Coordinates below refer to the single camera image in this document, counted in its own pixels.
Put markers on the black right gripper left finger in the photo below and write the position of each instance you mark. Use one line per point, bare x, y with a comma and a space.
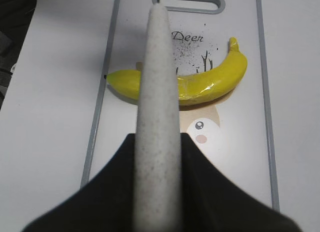
104, 204

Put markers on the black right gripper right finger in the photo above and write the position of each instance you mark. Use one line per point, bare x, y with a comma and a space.
211, 202

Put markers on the yellow plastic banana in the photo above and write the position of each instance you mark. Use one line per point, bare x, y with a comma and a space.
193, 89

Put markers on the white grey-rimmed cutting board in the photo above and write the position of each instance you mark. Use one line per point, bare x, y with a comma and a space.
234, 132

